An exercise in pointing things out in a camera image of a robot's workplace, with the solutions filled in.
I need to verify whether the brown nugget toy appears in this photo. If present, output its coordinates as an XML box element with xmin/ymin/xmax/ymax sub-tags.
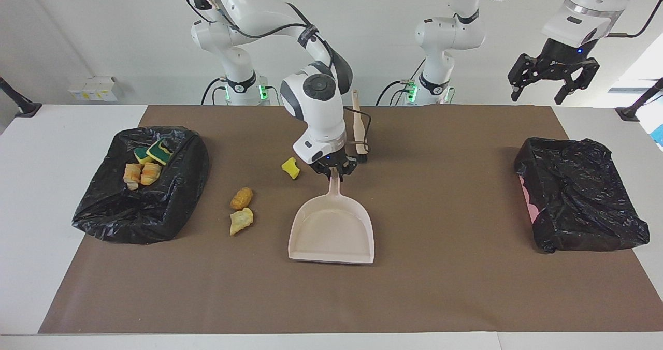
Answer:
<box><xmin>230</xmin><ymin>187</ymin><xmax>254</xmax><ymax>211</ymax></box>

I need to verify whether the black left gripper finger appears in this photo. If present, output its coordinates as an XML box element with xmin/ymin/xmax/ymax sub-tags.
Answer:
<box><xmin>508</xmin><ymin>54</ymin><xmax>544</xmax><ymax>102</ymax></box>
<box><xmin>554</xmin><ymin>59</ymin><xmax>600</xmax><ymax>105</ymax></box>

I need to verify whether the flat black trash bag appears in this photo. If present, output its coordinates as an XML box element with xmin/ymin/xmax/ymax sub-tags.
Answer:
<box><xmin>514</xmin><ymin>137</ymin><xmax>651</xmax><ymax>254</ymax></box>

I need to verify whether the beige hand brush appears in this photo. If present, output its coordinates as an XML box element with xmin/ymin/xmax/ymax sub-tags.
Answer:
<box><xmin>352</xmin><ymin>90</ymin><xmax>369</xmax><ymax>163</ymax></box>

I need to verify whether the black camera stand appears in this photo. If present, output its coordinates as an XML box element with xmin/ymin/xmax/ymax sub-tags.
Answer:
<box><xmin>615</xmin><ymin>78</ymin><xmax>663</xmax><ymax>122</ymax></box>
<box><xmin>0</xmin><ymin>77</ymin><xmax>42</xmax><ymax>118</ymax></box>

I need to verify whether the black base cable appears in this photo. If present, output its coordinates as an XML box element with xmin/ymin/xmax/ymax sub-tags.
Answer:
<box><xmin>201</xmin><ymin>77</ymin><xmax>228</xmax><ymax>106</ymax></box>
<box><xmin>376</xmin><ymin>59</ymin><xmax>426</xmax><ymax>106</ymax></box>

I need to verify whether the brown table mat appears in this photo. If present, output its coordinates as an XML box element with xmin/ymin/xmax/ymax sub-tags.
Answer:
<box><xmin>39</xmin><ymin>105</ymin><xmax>663</xmax><ymax>334</ymax></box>

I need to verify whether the black right base cable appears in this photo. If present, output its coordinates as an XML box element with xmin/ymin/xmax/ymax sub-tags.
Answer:
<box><xmin>201</xmin><ymin>77</ymin><xmax>228</xmax><ymax>106</ymax></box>

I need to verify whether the black left base cable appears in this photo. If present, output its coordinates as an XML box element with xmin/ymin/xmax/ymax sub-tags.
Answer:
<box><xmin>376</xmin><ymin>59</ymin><xmax>426</xmax><ymax>106</ymax></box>

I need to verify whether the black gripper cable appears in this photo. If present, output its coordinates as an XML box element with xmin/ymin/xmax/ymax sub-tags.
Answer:
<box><xmin>342</xmin><ymin>106</ymin><xmax>372</xmax><ymax>155</ymax></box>
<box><xmin>605</xmin><ymin>0</ymin><xmax>663</xmax><ymax>38</ymax></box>

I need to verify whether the white wall outlet box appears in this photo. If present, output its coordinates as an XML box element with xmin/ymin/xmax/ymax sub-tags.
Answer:
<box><xmin>67</xmin><ymin>76</ymin><xmax>118</xmax><ymax>102</ymax></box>

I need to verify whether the tall black bag bin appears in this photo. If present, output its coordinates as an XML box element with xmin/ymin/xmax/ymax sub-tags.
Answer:
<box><xmin>71</xmin><ymin>126</ymin><xmax>210</xmax><ymax>245</ymax></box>

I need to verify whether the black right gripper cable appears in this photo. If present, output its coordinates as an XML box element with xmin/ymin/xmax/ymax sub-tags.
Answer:
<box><xmin>342</xmin><ymin>106</ymin><xmax>372</xmax><ymax>155</ymax></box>

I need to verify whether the beige plastic dustpan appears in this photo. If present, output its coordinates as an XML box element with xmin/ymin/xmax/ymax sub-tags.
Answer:
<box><xmin>288</xmin><ymin>170</ymin><xmax>375</xmax><ymax>264</ymax></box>

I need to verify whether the pale foam scrap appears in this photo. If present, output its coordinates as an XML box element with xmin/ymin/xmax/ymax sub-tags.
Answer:
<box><xmin>140</xmin><ymin>162</ymin><xmax>163</xmax><ymax>186</ymax></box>
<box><xmin>229</xmin><ymin>207</ymin><xmax>255</xmax><ymax>236</ymax></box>
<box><xmin>123</xmin><ymin>163</ymin><xmax>143</xmax><ymax>191</ymax></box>

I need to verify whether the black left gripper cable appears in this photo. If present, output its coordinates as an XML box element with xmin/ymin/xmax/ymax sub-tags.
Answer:
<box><xmin>605</xmin><ymin>0</ymin><xmax>663</xmax><ymax>38</ymax></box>

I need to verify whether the pink bin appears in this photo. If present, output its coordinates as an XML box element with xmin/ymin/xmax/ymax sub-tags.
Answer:
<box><xmin>519</xmin><ymin>176</ymin><xmax>540</xmax><ymax>226</ymax></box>

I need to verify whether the notched yellow sponge piece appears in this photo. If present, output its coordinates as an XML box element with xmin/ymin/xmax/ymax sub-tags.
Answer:
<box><xmin>146</xmin><ymin>138</ymin><xmax>175</xmax><ymax>166</ymax></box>

